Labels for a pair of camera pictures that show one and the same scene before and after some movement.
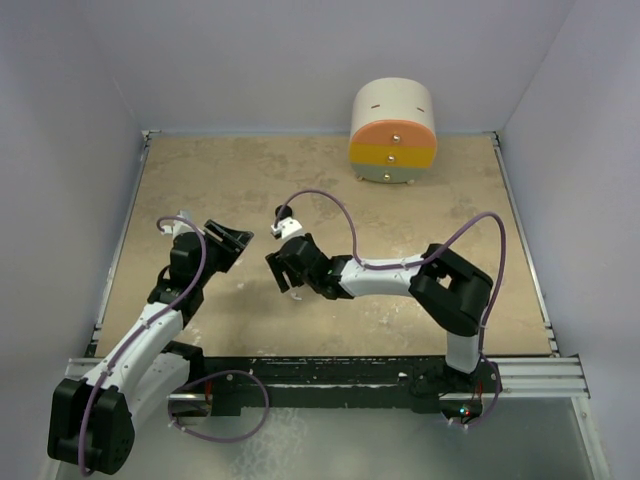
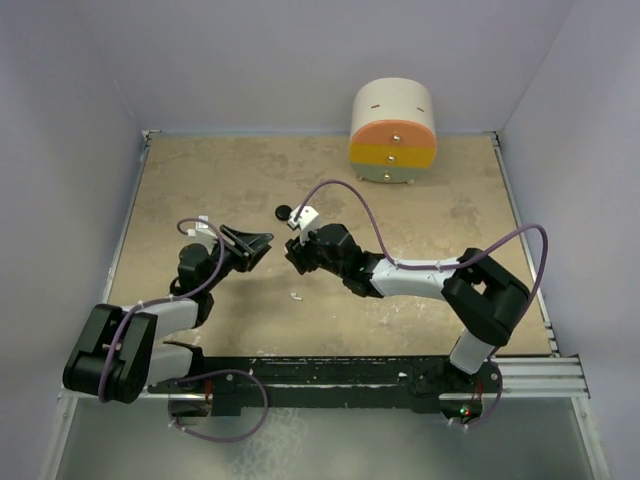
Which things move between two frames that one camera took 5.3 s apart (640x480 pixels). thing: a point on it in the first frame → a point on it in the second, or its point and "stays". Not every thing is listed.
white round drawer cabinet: x=393 y=137 stays
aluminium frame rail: x=556 y=375 stays
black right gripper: x=276 y=264 → x=297 y=254
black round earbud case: x=286 y=212 stays
